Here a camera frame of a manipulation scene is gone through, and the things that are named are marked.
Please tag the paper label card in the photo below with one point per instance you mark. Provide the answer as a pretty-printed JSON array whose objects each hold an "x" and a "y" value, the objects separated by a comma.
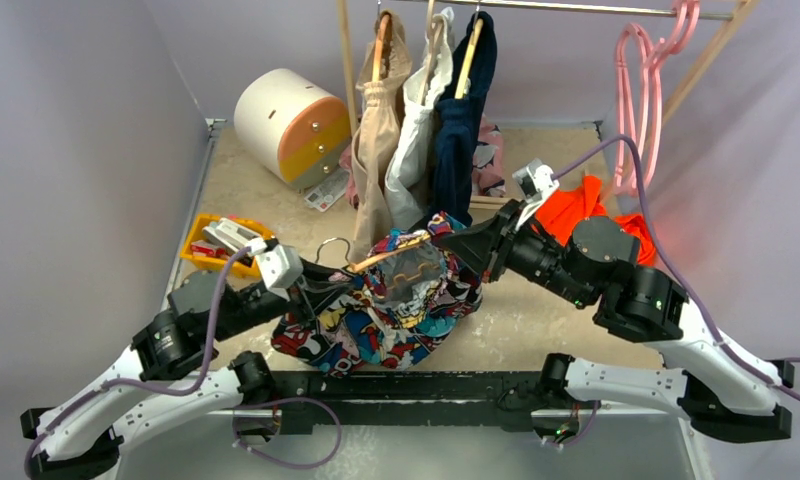
[{"x": 325, "y": 194}]

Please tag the wooden clothes rack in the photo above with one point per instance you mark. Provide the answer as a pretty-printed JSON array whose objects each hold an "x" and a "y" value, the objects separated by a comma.
[{"x": 732, "y": 21}]

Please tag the pink patterned garment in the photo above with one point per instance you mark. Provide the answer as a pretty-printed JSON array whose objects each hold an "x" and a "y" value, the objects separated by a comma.
[{"x": 488, "y": 177}]

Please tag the white hanging shorts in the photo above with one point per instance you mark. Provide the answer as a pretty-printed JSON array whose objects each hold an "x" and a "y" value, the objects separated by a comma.
[{"x": 406, "y": 183}]

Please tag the white round drawer cabinet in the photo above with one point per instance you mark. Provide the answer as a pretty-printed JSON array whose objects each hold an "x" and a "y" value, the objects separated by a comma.
[{"x": 294, "y": 128}]

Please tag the navy hanging shorts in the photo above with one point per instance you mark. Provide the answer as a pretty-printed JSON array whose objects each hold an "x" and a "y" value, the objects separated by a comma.
[{"x": 460, "y": 110}]

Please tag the beige hanging shorts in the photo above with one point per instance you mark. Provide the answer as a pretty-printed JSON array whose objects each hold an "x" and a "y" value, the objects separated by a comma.
[{"x": 377, "y": 137}]

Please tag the yellow plastic bin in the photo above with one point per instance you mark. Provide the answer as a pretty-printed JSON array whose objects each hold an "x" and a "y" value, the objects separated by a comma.
[{"x": 197, "y": 250}]

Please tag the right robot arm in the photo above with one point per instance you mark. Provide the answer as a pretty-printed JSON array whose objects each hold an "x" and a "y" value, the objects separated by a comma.
[{"x": 724, "y": 392}]

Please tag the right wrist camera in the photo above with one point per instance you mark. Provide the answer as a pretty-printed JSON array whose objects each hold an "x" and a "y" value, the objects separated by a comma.
[{"x": 537, "y": 183}]

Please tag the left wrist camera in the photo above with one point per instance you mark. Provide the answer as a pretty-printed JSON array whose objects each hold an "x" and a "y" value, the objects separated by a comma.
[{"x": 280, "y": 266}]

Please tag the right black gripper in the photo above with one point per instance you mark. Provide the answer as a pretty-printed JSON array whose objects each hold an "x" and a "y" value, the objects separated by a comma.
[{"x": 496, "y": 237}]

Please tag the colourful comic print shorts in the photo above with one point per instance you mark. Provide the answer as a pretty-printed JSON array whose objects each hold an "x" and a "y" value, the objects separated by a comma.
[{"x": 408, "y": 307}]

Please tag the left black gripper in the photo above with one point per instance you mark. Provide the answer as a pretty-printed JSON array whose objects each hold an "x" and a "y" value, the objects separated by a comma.
[{"x": 318, "y": 282}]

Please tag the orange garment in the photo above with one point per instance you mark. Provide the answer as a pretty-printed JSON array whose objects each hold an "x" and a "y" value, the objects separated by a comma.
[{"x": 560, "y": 214}]

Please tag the pink plastic hanger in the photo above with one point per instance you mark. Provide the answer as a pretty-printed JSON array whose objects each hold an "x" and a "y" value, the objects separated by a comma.
[{"x": 639, "y": 111}]

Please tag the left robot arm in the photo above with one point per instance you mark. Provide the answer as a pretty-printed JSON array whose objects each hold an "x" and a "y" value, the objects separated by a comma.
[{"x": 164, "y": 378}]

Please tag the wooden hanger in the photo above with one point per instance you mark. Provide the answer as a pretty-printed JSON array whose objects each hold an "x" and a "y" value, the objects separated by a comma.
[{"x": 356, "y": 268}]

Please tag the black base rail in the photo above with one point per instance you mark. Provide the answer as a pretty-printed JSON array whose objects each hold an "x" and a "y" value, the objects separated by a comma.
[{"x": 513, "y": 401}]

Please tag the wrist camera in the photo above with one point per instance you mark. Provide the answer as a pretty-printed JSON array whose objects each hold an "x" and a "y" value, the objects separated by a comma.
[
  {"x": 280, "y": 266},
  {"x": 537, "y": 183}
]

